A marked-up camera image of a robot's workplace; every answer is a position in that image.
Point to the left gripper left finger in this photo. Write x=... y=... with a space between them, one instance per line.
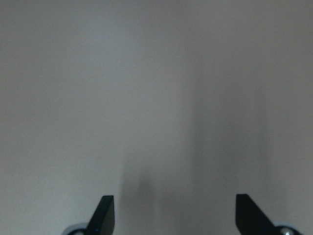
x=102 y=221

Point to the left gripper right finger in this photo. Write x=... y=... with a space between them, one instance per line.
x=249 y=218

